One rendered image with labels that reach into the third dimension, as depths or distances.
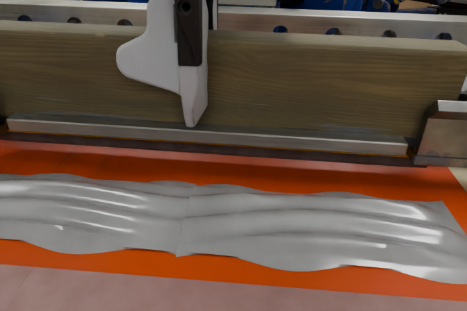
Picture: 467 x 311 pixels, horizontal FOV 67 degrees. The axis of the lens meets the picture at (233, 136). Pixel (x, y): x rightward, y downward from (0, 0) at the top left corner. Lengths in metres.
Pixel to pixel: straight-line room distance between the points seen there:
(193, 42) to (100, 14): 0.31
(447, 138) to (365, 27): 0.24
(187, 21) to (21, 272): 0.16
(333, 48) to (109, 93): 0.16
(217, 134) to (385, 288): 0.14
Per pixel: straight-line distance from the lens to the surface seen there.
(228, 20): 0.48
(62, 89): 0.30
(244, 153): 0.29
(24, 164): 0.33
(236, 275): 0.21
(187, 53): 0.23
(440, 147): 0.29
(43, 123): 0.30
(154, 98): 0.27
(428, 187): 0.31
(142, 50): 0.24
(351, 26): 0.49
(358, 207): 0.26
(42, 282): 0.23
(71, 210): 0.26
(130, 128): 0.27
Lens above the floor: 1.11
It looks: 28 degrees down
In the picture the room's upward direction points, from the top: 2 degrees clockwise
